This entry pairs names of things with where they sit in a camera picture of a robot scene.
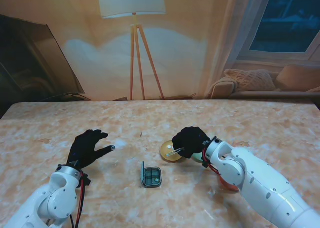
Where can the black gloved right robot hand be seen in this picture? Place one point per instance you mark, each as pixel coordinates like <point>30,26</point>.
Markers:
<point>192,141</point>

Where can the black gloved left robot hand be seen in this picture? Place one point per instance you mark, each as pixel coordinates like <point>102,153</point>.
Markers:
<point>83,149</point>

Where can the small pill box blue lid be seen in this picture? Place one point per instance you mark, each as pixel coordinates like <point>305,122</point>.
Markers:
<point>152,179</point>

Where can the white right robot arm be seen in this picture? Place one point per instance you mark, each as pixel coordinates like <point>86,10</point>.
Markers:
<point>250,183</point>

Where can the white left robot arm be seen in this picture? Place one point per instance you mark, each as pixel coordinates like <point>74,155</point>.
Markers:
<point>47,200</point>

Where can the round green dish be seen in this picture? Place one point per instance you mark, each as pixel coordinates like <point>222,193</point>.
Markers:
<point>197,158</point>

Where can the round yellow dish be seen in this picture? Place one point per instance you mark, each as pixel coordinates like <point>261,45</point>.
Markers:
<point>166,158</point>

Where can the red-orange dish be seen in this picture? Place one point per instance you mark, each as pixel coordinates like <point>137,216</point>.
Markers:
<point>228,185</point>

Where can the beige sofa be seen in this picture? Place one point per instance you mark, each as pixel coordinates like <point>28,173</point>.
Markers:
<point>262,94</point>

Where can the knitted cream cushion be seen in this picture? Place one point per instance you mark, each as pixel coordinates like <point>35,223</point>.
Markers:
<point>250,79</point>

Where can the dark cabinet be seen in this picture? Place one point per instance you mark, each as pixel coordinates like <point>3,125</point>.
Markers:
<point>25,63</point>

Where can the plain beige cushion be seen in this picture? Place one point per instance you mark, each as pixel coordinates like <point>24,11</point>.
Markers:
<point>297,79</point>

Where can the tripod floor lamp white shade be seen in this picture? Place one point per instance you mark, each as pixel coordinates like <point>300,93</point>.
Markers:
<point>133,3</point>

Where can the window with white frame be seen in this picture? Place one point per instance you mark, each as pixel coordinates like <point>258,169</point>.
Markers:
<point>282,20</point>

